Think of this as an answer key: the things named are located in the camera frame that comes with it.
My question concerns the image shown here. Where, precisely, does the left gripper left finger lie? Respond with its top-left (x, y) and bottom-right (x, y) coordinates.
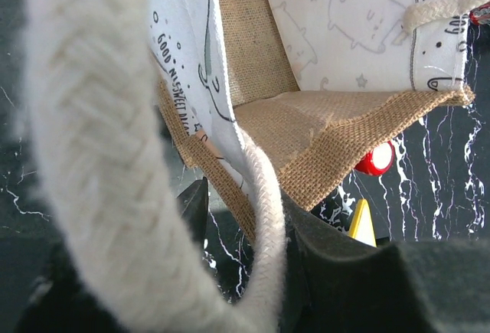
top-left (15, 177), bottom-right (209, 332)

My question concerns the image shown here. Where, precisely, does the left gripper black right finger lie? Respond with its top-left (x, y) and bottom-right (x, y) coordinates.
top-left (281, 197), bottom-right (489, 332)

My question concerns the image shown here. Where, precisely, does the brown canvas bag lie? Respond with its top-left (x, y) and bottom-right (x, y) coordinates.
top-left (23, 0), bottom-right (489, 332)

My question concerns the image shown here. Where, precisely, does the red can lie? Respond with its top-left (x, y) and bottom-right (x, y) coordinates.
top-left (469, 2), bottom-right (490, 25)

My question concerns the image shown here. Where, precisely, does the white dry-erase board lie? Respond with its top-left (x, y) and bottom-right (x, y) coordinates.
top-left (348, 199), bottom-right (377, 247)

